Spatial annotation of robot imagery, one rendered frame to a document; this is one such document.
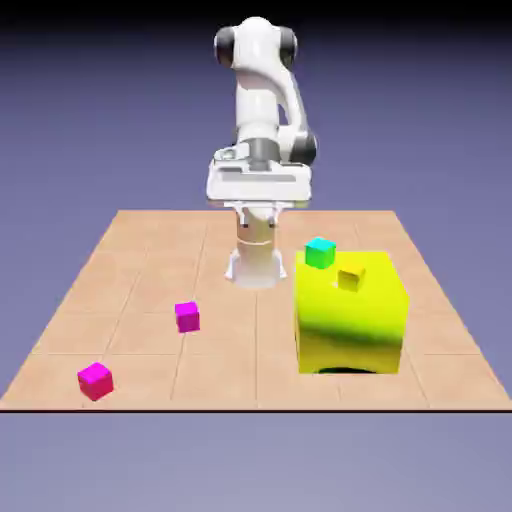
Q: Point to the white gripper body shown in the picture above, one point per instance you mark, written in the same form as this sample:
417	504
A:
258	184

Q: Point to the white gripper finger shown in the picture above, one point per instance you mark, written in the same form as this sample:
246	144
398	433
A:
272	216
242	216

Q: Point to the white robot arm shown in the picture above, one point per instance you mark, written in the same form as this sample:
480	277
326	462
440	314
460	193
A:
256	80

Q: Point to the small green cube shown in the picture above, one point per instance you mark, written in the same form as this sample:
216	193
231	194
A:
320	252

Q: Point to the small yellow cube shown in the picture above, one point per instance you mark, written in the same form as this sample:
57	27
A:
350	277

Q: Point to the small magenta cube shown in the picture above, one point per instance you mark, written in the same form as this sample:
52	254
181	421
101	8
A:
187	316

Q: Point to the small pink-red cube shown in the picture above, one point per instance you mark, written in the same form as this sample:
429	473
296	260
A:
95	380

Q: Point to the large yellow box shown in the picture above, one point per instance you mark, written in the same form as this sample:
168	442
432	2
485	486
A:
350	316

